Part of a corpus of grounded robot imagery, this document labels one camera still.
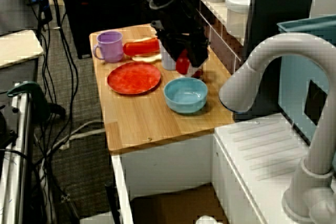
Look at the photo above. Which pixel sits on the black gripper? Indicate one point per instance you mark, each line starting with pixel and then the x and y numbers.
pixel 181 27

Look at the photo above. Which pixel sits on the red toy pepper half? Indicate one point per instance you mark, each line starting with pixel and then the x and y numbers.
pixel 182 62

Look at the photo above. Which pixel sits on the toy tomato can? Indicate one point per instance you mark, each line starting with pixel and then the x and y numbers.
pixel 197 73

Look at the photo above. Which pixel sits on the light blue plastic bowl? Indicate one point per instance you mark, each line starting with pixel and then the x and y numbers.
pixel 186 95

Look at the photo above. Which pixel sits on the pale blue plastic cup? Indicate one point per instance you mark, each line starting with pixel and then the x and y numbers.
pixel 166 62

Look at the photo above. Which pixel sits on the dark tiled backsplash shelf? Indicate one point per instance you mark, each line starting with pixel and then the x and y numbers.
pixel 223 48

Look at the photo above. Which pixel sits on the red hot dog toy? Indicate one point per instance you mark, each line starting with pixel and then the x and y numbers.
pixel 147 58

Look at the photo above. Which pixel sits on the red plastic plate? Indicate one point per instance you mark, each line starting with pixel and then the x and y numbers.
pixel 134 78

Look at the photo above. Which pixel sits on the wide white lidded jar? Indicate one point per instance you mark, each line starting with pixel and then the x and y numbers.
pixel 237 11

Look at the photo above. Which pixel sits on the purple plastic mug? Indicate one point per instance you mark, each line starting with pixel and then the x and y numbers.
pixel 110 47

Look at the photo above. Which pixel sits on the black computer tower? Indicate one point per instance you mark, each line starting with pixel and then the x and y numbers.
pixel 99 19

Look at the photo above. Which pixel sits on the dark slanted panel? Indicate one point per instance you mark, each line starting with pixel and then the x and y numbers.
pixel 275 3

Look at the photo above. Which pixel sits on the grey toy faucet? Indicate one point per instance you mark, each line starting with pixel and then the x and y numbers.
pixel 288 43

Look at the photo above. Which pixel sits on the teal plastic bin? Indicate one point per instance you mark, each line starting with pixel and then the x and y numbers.
pixel 294 82

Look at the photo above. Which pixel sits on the white toy sink unit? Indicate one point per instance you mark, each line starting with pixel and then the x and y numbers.
pixel 262 142

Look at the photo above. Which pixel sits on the brown cardboard sheet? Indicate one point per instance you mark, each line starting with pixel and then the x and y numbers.
pixel 178 205

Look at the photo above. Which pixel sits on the cream side table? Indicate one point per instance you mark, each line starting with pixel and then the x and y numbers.
pixel 18 48

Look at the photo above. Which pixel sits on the white toy piece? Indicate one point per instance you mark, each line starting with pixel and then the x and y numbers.
pixel 206 220

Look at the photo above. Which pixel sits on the black metal post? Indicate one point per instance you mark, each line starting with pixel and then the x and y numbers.
pixel 111 203

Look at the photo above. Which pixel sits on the aluminium frame rail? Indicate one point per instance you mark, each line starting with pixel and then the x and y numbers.
pixel 21 155

